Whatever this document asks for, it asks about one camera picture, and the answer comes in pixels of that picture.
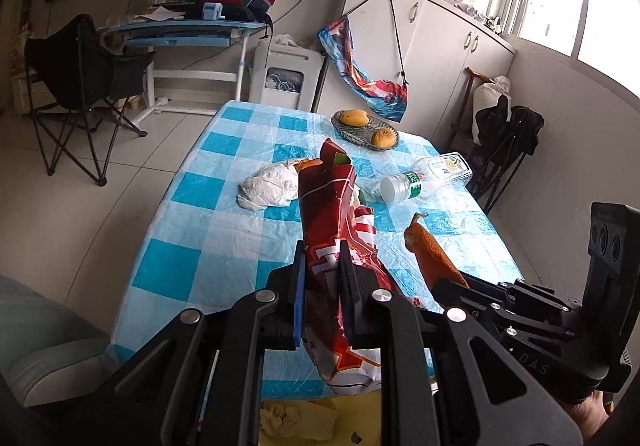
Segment white cabinet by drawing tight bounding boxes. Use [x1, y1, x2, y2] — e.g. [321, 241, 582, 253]
[337, 0, 514, 149]

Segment yellow plastic trash basin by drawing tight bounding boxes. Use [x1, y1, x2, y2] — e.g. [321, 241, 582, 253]
[258, 392, 382, 445]

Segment mango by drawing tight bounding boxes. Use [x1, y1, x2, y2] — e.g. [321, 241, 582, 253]
[371, 128, 397, 148]
[338, 110, 369, 128]

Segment dark folded chairs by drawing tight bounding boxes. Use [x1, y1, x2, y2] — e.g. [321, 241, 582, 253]
[445, 67, 544, 213]

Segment dark fruit basket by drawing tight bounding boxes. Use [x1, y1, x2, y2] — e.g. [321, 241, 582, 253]
[331, 110, 399, 151]

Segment colourful hanging bag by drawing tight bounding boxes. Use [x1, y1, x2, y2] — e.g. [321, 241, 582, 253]
[316, 14, 410, 123]

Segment clear plastic bottle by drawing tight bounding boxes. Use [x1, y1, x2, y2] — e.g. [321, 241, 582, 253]
[380, 153, 473, 205]

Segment long orange peel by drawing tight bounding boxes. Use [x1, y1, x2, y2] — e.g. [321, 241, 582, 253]
[404, 212, 468, 290]

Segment crumpled paper in basin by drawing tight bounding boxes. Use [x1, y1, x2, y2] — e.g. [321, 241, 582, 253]
[259, 400, 338, 442]

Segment red snack bag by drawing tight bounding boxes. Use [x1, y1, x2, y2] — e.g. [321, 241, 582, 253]
[298, 139, 399, 395]

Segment person's right hand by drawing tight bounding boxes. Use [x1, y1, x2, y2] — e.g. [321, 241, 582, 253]
[560, 391, 608, 443]

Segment left mango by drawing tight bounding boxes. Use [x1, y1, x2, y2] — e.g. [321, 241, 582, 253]
[338, 110, 369, 128]

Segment white sack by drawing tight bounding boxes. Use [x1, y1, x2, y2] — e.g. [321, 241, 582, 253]
[472, 76, 512, 145]

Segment blue white checkered tablecloth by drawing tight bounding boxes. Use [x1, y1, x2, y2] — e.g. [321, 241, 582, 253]
[106, 101, 520, 369]

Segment orange peel piece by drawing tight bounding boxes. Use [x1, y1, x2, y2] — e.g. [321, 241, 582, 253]
[294, 159, 323, 173]

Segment right mango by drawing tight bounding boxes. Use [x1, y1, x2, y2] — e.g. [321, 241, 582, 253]
[371, 128, 397, 148]

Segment blue study desk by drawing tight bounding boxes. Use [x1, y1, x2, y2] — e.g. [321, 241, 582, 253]
[104, 20, 271, 125]

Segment black folding camp chair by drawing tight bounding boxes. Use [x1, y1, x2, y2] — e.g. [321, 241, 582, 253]
[24, 14, 155, 186]

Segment white tissue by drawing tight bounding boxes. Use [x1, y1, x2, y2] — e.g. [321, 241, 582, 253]
[236, 159, 303, 211]

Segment small blue desk device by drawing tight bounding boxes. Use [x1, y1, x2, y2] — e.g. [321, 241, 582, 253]
[201, 2, 224, 21]

